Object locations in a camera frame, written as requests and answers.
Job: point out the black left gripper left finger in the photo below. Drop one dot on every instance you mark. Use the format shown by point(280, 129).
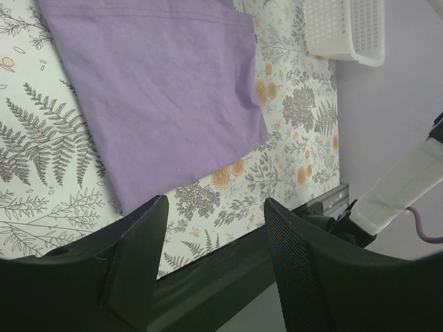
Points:
point(102, 282)

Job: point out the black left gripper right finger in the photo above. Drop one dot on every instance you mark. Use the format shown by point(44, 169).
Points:
point(328, 284)

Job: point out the purple t shirt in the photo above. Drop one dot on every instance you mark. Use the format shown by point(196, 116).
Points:
point(167, 88)

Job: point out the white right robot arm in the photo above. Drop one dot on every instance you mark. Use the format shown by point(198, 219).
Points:
point(393, 194)

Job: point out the floral table mat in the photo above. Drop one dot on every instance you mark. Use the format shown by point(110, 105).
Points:
point(53, 185)

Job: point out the white plastic basket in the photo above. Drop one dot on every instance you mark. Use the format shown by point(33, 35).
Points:
point(346, 30)

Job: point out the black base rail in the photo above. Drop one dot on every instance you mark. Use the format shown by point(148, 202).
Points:
point(205, 294)

